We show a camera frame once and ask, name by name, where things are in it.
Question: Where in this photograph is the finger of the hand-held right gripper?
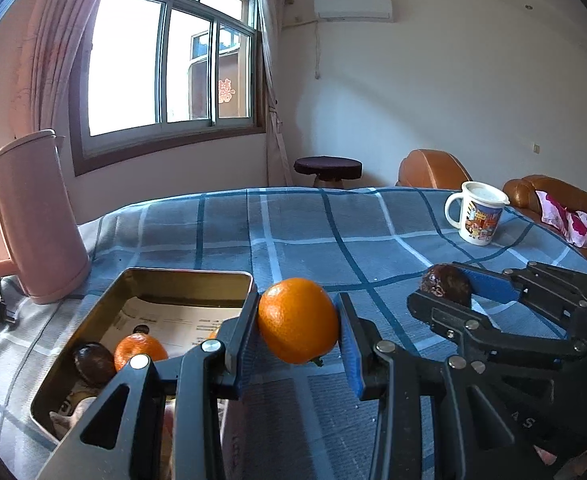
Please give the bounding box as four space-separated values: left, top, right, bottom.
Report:
452 260 587 313
407 291 587 359

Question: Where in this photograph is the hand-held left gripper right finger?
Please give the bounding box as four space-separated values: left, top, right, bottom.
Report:
334 291 529 480

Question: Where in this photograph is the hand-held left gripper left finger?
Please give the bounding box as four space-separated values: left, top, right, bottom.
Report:
36 287 260 480

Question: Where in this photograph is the dark chocolate pastry piece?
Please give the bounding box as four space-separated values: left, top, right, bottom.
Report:
420 264 473 307

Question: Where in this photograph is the metal tin box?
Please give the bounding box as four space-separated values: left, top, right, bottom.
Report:
30 267 254 453

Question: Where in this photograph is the large dark round pastry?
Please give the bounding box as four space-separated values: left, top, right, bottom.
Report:
73 342 117 387

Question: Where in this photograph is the cream bun pastry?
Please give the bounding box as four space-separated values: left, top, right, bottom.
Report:
48 395 96 436

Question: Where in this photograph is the white printed mug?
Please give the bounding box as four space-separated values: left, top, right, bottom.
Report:
444 181 510 247

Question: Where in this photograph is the printed paper sheet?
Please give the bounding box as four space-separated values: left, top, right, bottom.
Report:
106 297 244 356

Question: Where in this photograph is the brown leather sofa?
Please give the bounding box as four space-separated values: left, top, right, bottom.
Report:
502 175 587 273

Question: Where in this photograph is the pink floral pillow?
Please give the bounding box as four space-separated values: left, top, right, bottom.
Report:
536 190 587 251

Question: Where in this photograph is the blue plaid tablecloth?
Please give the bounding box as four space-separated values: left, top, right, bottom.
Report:
0 186 587 480

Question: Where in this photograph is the brown leather armchair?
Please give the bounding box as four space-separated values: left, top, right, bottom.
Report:
396 149 474 191

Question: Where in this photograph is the dark round stool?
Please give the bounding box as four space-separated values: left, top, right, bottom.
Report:
293 156 363 188

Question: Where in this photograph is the pink electric kettle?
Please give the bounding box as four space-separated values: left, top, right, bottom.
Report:
0 129 91 306

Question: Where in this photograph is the tied pale curtain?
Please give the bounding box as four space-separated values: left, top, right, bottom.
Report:
256 0 297 186

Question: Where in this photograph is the sliding glass window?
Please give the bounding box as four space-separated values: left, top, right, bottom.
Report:
70 0 269 176

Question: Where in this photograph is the white air conditioner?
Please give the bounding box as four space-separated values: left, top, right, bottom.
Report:
313 0 393 22

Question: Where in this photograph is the wide pink curtain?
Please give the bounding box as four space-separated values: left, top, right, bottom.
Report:
16 0 119 141

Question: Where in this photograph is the black kettle power cable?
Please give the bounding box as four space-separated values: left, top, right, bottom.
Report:
0 277 19 326

